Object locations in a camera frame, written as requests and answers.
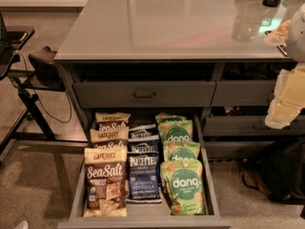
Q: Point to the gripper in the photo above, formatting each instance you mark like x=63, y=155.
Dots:
x=297, y=35

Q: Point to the grey middle right drawer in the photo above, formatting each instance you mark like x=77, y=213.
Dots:
x=238, y=125

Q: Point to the rear green Dang bag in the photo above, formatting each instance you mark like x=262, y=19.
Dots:
x=163, y=118

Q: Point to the white object bottom left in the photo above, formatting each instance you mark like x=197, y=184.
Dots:
x=22, y=225

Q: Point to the middle brown Sea Salt bag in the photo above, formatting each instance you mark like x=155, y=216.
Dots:
x=113, y=138

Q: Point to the green dang bag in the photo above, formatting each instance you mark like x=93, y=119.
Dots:
x=178, y=150
x=163, y=118
x=176, y=130
x=184, y=186

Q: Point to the grey bottom right drawer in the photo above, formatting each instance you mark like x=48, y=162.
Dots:
x=233, y=149

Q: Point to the black white marker tag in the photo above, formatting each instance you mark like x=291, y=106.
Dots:
x=277, y=38

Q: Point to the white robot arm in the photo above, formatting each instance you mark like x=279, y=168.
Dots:
x=295, y=39

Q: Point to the brown sea salt bag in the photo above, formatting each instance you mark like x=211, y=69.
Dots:
x=113, y=138
x=106, y=173
x=114, y=121

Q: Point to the black side stand table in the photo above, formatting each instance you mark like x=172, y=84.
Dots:
x=14, y=67

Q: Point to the front green Dang bag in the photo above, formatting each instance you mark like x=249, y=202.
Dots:
x=184, y=186

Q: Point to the rear brown Sea Salt bag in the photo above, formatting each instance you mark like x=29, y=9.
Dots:
x=114, y=121

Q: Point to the grey top left drawer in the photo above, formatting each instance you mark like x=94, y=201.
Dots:
x=144, y=94

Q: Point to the black bag on floor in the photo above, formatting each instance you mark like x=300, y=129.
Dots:
x=278, y=171

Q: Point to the grey counter cabinet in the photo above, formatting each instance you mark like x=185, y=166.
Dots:
x=174, y=40

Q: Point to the grey top right drawer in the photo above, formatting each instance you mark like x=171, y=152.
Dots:
x=243, y=93

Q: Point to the blue kettle chip bag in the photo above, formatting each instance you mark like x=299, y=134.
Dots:
x=142, y=131
x=144, y=144
x=143, y=178

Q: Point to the front brown Sea Salt bag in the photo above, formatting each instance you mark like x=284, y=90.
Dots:
x=106, y=173

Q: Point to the open grey middle drawer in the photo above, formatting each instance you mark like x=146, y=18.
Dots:
x=152, y=215

